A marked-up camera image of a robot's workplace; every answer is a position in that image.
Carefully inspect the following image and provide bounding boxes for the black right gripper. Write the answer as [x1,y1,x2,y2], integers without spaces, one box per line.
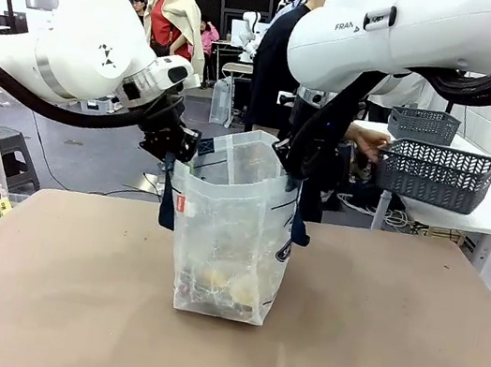
[268,135,296,169]

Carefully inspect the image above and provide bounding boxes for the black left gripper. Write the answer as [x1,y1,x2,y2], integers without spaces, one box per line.
[134,89,209,168]

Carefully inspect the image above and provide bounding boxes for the translucent white shopping bag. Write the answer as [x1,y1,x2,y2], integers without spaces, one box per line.
[141,115,329,334]

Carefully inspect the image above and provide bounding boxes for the grey plastic basket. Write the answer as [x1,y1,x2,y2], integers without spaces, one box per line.
[368,133,491,220]
[385,102,464,151]

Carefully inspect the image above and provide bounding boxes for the person's left hand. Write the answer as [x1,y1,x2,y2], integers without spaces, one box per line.
[348,125,394,165]

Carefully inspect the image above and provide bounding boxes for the clear plastic container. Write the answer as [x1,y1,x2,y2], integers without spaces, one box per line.
[207,74,239,128]

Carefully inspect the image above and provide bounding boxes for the person in black clothes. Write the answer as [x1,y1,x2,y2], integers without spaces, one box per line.
[227,0,404,231]

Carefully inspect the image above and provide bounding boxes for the person in pink top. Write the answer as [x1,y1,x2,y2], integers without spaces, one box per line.
[194,16,224,58]

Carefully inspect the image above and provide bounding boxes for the figure in cream jacket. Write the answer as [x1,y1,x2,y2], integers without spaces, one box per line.
[129,0,219,85]

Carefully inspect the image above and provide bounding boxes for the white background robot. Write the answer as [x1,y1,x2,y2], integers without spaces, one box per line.
[234,8,273,66]

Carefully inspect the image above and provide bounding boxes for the seated dark-haired background person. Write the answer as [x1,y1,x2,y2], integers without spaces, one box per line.
[127,0,150,25]

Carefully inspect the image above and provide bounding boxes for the yellow food item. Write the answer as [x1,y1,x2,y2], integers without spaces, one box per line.
[201,267,231,289]

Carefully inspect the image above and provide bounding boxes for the pale round food item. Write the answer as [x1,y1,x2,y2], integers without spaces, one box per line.
[227,272,261,306]

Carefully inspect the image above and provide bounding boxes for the grey plastic step stool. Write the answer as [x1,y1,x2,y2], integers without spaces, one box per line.
[0,128,50,198]

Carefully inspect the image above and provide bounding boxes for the wooden crate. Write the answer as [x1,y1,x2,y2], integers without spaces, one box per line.
[424,222,469,248]

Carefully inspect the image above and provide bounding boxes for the white cabinet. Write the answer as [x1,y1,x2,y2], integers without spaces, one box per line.
[458,229,491,276]

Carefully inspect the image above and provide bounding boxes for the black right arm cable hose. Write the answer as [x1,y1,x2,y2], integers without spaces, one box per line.
[282,0,491,212]

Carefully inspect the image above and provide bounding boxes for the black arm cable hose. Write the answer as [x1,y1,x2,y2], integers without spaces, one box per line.
[282,0,491,212]
[0,49,185,145]

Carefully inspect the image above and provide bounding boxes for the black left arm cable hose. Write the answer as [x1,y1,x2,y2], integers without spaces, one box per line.
[0,49,185,145]

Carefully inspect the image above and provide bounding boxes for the white cables under table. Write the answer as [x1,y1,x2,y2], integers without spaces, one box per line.
[334,191,420,234]

